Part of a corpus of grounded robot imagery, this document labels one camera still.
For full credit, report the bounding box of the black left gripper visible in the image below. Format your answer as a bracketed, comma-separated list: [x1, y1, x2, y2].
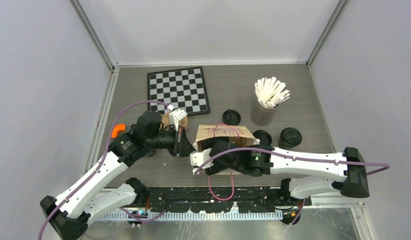
[145, 124, 195, 157]

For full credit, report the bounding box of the pink paper bag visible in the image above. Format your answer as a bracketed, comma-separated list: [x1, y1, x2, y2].
[190, 123, 260, 201]

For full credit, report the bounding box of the stack of black lids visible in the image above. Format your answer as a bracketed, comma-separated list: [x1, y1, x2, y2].
[253, 129, 273, 146]

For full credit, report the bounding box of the black plastic cup lid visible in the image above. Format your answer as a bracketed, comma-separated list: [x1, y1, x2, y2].
[222, 109, 242, 126]

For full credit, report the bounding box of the black coffee cup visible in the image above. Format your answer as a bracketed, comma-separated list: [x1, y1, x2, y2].
[145, 148, 156, 157]
[278, 127, 303, 152]

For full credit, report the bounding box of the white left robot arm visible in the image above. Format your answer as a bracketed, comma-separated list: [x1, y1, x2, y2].
[40, 109, 195, 240]

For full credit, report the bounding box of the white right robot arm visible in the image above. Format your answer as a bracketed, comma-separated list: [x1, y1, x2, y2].
[192, 140, 370, 206]

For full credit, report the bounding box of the brown cardboard cup carrier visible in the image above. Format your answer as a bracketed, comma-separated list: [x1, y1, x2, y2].
[161, 110, 189, 129]

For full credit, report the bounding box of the black white chessboard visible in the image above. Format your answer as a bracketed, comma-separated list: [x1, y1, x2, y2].
[147, 66, 211, 116]

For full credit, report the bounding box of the orange curved block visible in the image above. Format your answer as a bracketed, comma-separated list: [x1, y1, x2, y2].
[111, 123, 126, 139]

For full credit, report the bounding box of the cup of white paper straws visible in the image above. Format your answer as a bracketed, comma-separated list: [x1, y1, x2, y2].
[251, 76, 291, 126]

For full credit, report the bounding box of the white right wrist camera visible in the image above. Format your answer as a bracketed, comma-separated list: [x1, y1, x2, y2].
[189, 148, 212, 176]

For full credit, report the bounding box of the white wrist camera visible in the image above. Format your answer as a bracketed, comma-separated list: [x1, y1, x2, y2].
[189, 148, 212, 176]
[167, 104, 189, 128]

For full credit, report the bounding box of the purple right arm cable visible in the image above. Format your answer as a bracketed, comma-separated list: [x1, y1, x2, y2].
[193, 147, 391, 176]

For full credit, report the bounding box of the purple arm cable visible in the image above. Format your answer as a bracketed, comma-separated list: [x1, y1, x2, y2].
[37, 100, 173, 240]
[193, 147, 391, 176]

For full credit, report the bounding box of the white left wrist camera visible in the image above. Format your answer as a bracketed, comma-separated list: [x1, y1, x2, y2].
[167, 104, 189, 128]

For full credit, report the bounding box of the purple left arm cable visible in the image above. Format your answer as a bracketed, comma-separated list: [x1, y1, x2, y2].
[37, 100, 173, 240]

